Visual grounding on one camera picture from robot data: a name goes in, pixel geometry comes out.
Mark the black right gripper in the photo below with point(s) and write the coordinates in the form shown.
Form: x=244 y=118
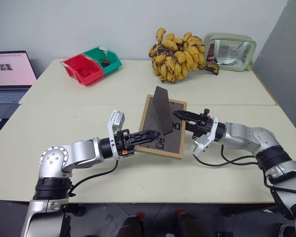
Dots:
x=203 y=124

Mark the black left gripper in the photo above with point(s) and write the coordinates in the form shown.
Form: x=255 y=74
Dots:
x=124 y=144

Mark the wooden picture frame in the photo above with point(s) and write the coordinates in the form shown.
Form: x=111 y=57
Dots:
x=160 y=116

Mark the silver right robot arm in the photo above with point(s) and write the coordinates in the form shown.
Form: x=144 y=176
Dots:
x=249 y=138

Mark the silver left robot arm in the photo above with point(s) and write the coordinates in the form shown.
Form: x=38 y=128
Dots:
x=81 y=150

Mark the bunch of spotted yellow bananas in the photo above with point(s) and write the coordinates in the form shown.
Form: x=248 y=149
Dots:
x=177 y=59

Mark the clear pouch with beige trim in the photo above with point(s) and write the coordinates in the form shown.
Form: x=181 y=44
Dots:
x=230 y=51

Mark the green plastic storage bin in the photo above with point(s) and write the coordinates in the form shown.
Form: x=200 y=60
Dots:
x=107 y=60

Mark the dark rounded shape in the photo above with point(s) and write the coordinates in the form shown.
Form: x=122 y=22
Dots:
x=132 y=227

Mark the red plastic storage bin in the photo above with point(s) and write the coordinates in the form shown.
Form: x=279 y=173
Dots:
x=85 y=69

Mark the grey partition panel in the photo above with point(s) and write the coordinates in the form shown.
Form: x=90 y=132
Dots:
x=283 y=61

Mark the open laptop with pink screen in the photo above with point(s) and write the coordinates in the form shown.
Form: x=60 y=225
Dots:
x=10 y=74

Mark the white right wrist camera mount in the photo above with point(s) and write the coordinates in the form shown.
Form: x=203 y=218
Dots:
x=204 y=142

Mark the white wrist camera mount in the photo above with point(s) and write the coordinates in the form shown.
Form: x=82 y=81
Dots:
x=114 y=123
x=204 y=142

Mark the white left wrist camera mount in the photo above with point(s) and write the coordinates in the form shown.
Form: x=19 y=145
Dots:
x=114 y=123

